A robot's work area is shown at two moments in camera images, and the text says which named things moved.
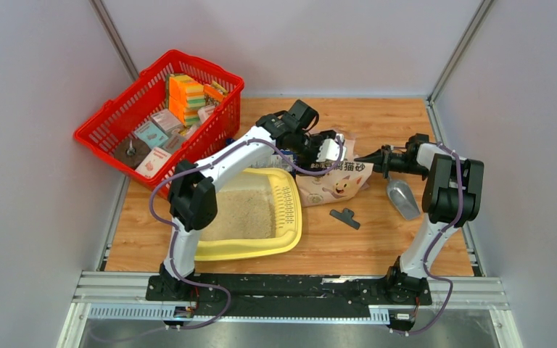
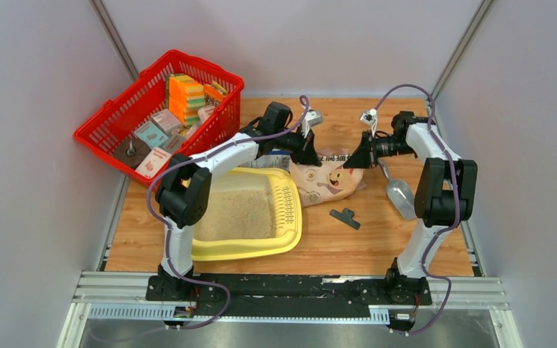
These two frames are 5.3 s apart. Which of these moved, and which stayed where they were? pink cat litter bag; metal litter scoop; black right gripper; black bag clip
Moved: black right gripper
Stayed: pink cat litter bag; metal litter scoop; black bag clip
